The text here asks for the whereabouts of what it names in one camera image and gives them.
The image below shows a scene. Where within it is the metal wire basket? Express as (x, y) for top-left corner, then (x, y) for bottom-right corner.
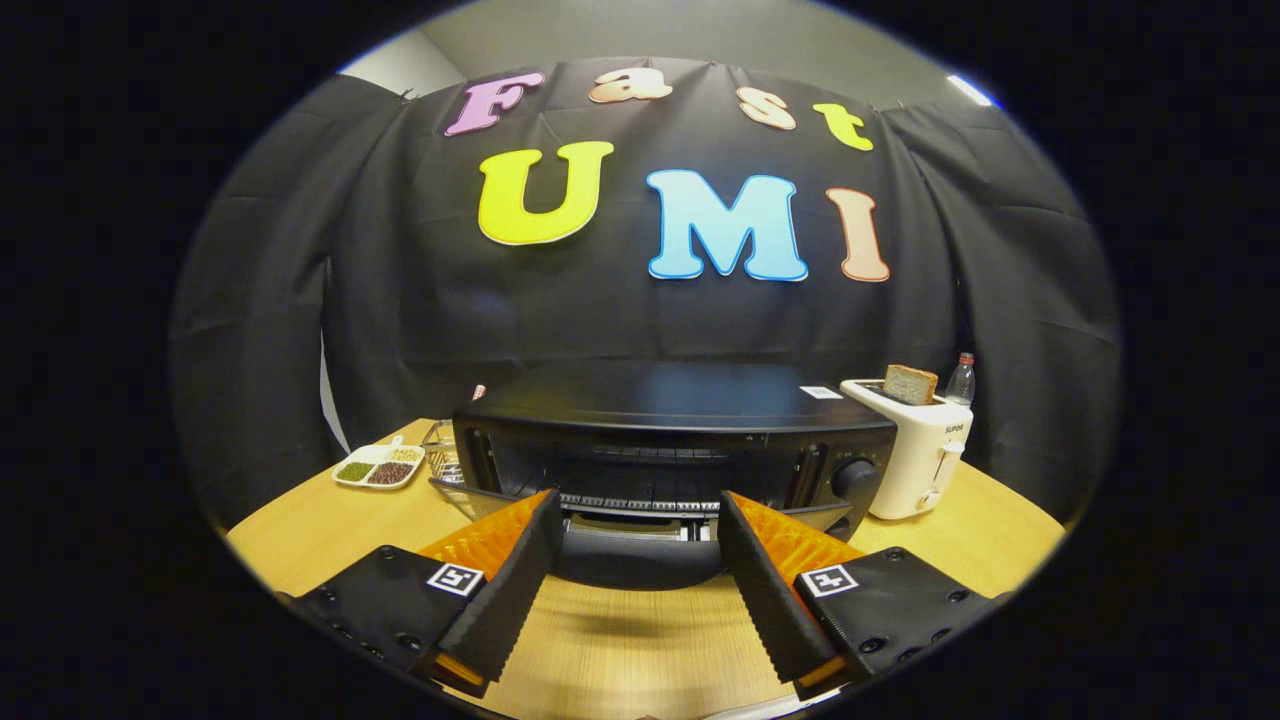
(422, 420), (466, 486)

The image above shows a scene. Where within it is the black backdrop cloth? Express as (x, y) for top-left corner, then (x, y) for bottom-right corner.
(170, 55), (1121, 531)

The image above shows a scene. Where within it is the black toaster oven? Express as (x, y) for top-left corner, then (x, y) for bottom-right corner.
(430, 360), (898, 591)

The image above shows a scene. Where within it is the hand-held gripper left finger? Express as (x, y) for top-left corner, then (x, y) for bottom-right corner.
(285, 488), (564, 699)

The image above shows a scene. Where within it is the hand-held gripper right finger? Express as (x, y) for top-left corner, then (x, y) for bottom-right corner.
(717, 490), (1006, 701)

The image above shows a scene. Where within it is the white pop-up toaster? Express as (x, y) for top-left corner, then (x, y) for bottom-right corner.
(840, 378), (974, 521)

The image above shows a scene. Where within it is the brown bread slice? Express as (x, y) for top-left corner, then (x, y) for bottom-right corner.
(883, 365), (939, 406)

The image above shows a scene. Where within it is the white divided dish of beans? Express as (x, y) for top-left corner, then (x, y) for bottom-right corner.
(332, 437), (426, 490)

